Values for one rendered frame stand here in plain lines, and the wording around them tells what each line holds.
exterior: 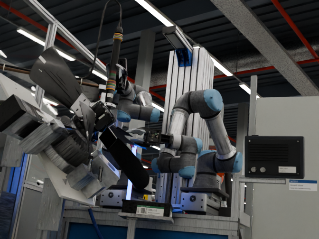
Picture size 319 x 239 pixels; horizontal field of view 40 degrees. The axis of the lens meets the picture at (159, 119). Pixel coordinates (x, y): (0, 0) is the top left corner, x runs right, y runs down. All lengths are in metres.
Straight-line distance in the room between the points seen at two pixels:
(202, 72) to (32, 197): 1.33
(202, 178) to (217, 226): 0.49
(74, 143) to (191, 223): 0.67
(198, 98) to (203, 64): 0.76
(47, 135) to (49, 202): 0.30
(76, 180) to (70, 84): 0.39
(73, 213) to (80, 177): 0.58
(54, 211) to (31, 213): 0.98
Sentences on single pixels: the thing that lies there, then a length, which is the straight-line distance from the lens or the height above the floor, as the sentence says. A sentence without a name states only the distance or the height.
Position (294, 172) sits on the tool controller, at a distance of 2.03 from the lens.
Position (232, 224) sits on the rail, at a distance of 2.04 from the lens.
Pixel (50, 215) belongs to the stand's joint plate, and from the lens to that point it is 1.77.
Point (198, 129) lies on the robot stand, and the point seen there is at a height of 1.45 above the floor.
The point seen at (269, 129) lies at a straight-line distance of 3.63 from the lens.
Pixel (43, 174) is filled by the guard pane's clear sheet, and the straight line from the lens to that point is 2.83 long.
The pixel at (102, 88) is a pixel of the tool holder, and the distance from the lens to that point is 1.99.
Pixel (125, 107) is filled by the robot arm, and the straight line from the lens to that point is 2.23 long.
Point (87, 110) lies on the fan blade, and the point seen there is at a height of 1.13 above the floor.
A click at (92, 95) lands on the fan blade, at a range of 2.03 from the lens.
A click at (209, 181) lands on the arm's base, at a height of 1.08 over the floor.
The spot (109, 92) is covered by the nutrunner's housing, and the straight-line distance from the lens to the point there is 1.99.
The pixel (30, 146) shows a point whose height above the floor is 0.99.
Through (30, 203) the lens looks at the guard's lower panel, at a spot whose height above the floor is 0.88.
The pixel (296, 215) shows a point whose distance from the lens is 3.47.
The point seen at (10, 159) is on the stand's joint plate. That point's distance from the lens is 1.94.
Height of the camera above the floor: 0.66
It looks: 17 degrees up
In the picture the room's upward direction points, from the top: 6 degrees clockwise
